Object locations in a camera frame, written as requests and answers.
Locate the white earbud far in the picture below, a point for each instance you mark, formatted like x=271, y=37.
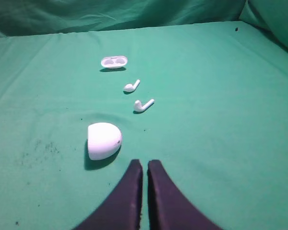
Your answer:
x=131, y=87

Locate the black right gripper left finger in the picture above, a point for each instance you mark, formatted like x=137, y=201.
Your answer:
x=121, y=210

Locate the green table cloth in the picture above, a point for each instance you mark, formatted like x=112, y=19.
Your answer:
x=219, y=122

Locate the white earbud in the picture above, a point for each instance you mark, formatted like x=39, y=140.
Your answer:
x=139, y=107
x=131, y=87

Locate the white earbud near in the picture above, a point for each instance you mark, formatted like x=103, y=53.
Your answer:
x=139, y=107

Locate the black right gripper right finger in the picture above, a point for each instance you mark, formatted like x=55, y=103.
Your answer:
x=168, y=208

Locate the green backdrop cloth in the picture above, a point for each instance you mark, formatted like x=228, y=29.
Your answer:
x=41, y=17

